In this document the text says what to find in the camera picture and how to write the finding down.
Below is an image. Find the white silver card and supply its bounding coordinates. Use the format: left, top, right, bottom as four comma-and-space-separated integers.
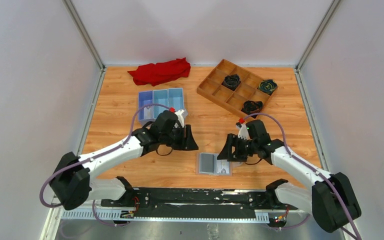
143, 108, 154, 120

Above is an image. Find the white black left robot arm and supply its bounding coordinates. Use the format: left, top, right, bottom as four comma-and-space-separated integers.
46, 109, 199, 211

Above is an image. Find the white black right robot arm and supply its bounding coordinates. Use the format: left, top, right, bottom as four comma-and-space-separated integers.
217, 119, 362, 233

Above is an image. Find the white VIP card in sleeve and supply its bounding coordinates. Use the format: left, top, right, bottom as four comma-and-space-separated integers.
215, 159, 231, 175

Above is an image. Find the blue three-compartment tray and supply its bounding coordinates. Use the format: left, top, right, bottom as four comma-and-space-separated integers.
137, 87, 186, 124

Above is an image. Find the black red rolled sock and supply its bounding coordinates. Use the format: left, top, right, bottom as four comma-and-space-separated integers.
241, 100, 264, 115

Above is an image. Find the brown wooden divided tray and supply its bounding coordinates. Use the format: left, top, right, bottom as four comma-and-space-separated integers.
196, 59, 278, 119

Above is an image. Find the black yellow rolled sock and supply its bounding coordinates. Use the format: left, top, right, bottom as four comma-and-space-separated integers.
257, 79, 278, 96

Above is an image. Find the black rolled sock in tray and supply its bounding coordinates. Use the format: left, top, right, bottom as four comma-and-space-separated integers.
222, 74, 241, 91

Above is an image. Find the red cloth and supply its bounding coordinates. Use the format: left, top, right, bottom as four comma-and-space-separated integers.
128, 57, 191, 87

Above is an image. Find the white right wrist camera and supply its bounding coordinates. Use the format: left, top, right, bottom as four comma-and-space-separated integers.
235, 118, 249, 140

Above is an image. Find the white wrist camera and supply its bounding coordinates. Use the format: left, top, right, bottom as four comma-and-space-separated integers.
169, 107, 189, 128
235, 118, 249, 140

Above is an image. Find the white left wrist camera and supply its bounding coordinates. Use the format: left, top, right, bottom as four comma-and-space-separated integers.
169, 107, 189, 128

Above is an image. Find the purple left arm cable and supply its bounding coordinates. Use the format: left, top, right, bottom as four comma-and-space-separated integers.
38, 103, 173, 228

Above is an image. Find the aluminium frame rail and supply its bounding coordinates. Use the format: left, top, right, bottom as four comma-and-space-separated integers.
46, 187, 354, 240

